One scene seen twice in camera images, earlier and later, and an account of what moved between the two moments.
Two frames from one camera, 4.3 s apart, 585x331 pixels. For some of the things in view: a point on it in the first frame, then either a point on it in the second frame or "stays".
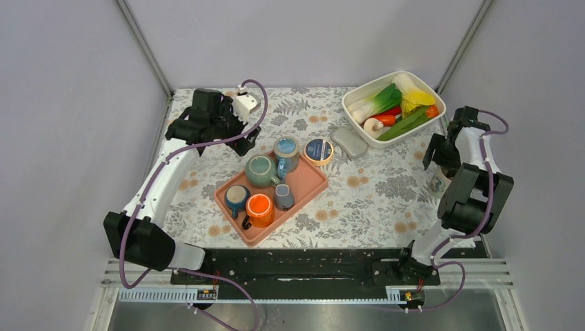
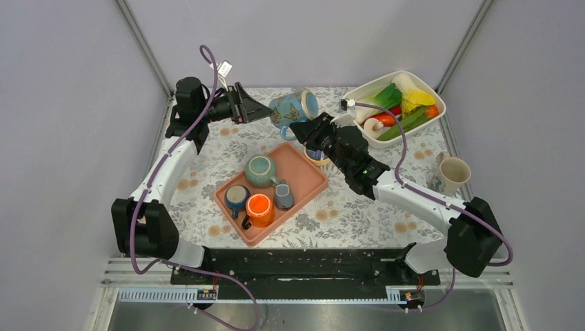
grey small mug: x=284 y=199 stays
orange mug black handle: x=261 y=212 stays
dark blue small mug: x=236 y=197 stays
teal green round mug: x=261 y=172 stays
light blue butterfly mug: x=286 y=151 -> x=298 y=106
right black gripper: x=437 y=141 -> x=308 y=132
